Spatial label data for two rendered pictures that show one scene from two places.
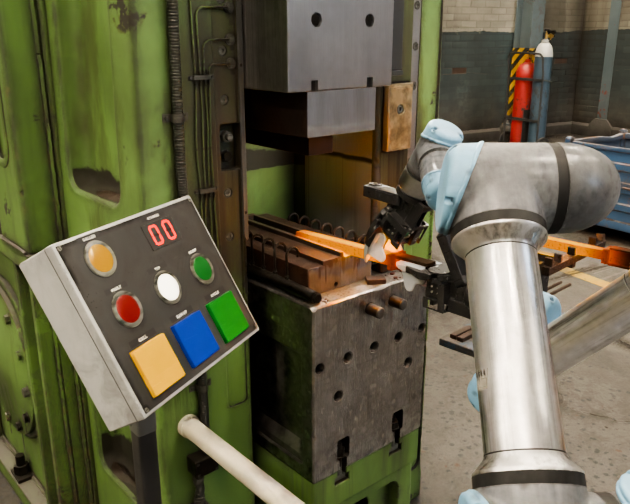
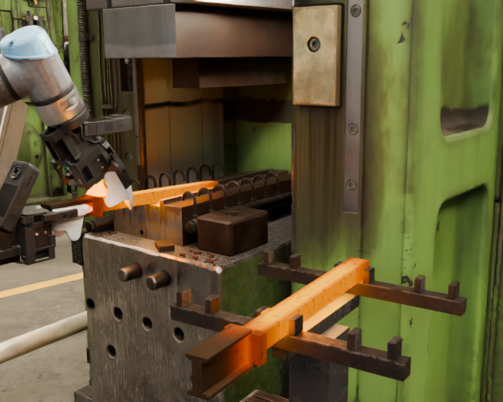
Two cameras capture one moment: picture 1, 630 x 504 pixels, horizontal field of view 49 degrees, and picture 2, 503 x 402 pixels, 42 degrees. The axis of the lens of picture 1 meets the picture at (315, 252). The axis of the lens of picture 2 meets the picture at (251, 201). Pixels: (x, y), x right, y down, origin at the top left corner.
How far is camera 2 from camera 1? 201 cm
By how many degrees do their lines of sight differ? 76
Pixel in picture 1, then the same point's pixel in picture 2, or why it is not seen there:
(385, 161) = (304, 120)
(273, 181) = not seen: hidden behind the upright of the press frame
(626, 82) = not seen: outside the picture
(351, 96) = (146, 14)
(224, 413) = not seen: hidden behind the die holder
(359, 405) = (135, 384)
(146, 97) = (69, 19)
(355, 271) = (162, 228)
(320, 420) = (95, 363)
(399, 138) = (311, 88)
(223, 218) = (123, 137)
